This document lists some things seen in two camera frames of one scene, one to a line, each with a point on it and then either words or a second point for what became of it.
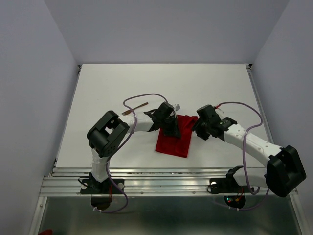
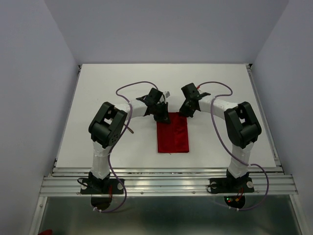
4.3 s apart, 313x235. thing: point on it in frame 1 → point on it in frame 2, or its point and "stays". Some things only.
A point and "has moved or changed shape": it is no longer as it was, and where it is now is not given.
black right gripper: (196, 127) → (183, 111)
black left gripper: (174, 131) → (164, 118)
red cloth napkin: (175, 146) has moved or changed shape
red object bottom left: (46, 232) stays
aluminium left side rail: (55, 159) stays
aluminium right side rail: (260, 103) stays
